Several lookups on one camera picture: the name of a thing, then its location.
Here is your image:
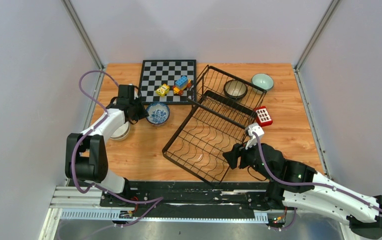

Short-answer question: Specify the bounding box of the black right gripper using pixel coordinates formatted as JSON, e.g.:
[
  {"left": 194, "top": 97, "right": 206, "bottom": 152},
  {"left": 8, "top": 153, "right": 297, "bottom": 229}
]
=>
[{"left": 221, "top": 136, "right": 275, "bottom": 182}]

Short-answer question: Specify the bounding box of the white blue rose bowl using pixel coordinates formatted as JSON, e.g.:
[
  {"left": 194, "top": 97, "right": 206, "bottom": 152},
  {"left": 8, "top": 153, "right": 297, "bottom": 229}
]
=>
[{"left": 146, "top": 102, "right": 170, "bottom": 123}]

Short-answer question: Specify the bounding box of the beige floral bowl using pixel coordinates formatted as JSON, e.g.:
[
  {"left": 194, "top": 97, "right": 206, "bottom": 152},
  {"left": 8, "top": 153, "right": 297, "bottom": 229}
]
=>
[
  {"left": 110, "top": 135, "right": 128, "bottom": 142},
  {"left": 110, "top": 122, "right": 131, "bottom": 137}
]

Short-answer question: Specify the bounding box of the black wire dish rack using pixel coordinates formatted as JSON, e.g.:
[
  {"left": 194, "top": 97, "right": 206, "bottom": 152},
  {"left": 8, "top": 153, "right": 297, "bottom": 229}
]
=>
[{"left": 162, "top": 65, "right": 267, "bottom": 186}]

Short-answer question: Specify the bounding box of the black patterned rim bowl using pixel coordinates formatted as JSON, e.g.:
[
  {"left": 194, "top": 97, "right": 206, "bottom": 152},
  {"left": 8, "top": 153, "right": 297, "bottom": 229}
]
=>
[{"left": 223, "top": 80, "right": 248, "bottom": 96}]

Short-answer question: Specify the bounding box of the white grid pattern bowl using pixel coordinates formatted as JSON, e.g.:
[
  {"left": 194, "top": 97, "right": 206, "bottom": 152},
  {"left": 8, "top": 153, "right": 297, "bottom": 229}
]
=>
[{"left": 251, "top": 73, "right": 274, "bottom": 92}]

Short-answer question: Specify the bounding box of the blue white geometric bowl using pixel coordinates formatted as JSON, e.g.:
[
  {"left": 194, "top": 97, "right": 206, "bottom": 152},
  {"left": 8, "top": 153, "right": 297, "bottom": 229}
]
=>
[{"left": 149, "top": 121, "right": 167, "bottom": 127}]

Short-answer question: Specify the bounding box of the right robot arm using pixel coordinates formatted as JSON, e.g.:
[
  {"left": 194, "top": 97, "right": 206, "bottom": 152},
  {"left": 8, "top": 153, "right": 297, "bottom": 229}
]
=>
[{"left": 222, "top": 143, "right": 382, "bottom": 240}]

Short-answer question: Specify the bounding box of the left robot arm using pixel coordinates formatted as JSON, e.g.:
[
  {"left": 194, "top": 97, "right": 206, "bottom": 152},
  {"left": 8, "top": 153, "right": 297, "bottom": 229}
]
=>
[{"left": 65, "top": 97, "right": 149, "bottom": 207}]

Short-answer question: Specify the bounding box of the yellow owl toy block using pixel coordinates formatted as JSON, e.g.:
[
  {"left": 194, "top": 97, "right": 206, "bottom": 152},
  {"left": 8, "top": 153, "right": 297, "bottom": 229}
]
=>
[{"left": 155, "top": 83, "right": 170, "bottom": 97}]

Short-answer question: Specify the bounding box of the black and white chessboard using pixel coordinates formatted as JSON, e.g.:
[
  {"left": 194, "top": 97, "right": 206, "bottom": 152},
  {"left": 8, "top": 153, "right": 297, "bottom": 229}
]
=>
[{"left": 139, "top": 59, "right": 197, "bottom": 105}]

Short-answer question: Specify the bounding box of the red toy window brick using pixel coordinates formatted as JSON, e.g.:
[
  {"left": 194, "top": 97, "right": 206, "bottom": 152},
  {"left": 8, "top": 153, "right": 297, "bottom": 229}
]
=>
[{"left": 254, "top": 106, "right": 273, "bottom": 128}]

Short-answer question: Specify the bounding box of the blue yellow toy brick car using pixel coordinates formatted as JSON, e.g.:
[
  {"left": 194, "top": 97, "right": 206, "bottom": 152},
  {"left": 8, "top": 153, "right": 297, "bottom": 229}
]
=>
[{"left": 173, "top": 75, "right": 192, "bottom": 96}]

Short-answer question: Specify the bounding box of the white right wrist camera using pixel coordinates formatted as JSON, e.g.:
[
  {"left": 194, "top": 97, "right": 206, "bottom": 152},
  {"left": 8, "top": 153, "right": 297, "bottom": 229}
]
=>
[{"left": 245, "top": 123, "right": 265, "bottom": 150}]

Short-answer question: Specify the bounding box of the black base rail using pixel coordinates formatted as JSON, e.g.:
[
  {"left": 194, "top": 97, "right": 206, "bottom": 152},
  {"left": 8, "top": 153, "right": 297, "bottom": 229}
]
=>
[{"left": 50, "top": 180, "right": 346, "bottom": 224}]

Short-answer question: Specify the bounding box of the aluminium frame post left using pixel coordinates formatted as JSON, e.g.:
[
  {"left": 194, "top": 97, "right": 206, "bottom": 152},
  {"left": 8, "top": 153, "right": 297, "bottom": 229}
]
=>
[{"left": 61, "top": 0, "right": 105, "bottom": 70}]

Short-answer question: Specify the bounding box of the aluminium frame post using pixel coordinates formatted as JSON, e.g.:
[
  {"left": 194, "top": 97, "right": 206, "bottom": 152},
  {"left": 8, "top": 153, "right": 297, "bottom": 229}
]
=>
[
  {"left": 61, "top": 0, "right": 105, "bottom": 70},
  {"left": 294, "top": 0, "right": 341, "bottom": 72}
]

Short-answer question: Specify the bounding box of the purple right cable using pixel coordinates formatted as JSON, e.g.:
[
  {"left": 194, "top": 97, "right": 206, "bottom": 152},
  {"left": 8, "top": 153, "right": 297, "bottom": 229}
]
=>
[{"left": 252, "top": 132, "right": 382, "bottom": 231}]

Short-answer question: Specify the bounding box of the aluminium frame post right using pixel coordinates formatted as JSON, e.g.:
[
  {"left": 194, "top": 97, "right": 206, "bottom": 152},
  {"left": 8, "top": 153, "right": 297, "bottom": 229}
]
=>
[{"left": 294, "top": 0, "right": 341, "bottom": 72}]

